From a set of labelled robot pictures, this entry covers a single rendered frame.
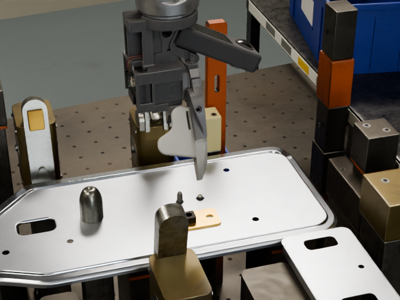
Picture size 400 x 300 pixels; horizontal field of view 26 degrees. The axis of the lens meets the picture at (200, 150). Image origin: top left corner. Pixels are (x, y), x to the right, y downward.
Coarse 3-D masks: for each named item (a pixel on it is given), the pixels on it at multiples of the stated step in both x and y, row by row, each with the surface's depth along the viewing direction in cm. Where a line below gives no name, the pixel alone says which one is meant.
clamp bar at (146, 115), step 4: (144, 112) 129; (148, 112) 129; (160, 112) 132; (164, 112) 130; (144, 116) 130; (148, 116) 130; (164, 116) 130; (148, 120) 130; (160, 120) 132; (164, 120) 131; (148, 124) 130; (164, 124) 131; (148, 128) 130; (164, 128) 131
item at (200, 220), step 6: (198, 210) 121; (204, 210) 121; (210, 210) 121; (192, 216) 118; (198, 216) 119; (204, 216) 119; (216, 216) 119; (192, 222) 118; (198, 222) 118; (204, 222) 118; (210, 222) 118; (216, 222) 118; (192, 228) 117; (198, 228) 118
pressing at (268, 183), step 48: (48, 192) 125; (144, 192) 125; (192, 192) 125; (240, 192) 125; (288, 192) 125; (0, 240) 115; (48, 240) 115; (96, 240) 115; (144, 240) 115; (192, 240) 115; (240, 240) 116
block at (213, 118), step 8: (208, 112) 132; (216, 112) 132; (208, 120) 130; (216, 120) 131; (208, 128) 131; (216, 128) 131; (208, 136) 132; (216, 136) 132; (208, 144) 133; (216, 144) 133; (208, 152) 133; (216, 152) 134; (216, 264) 146; (216, 296) 149
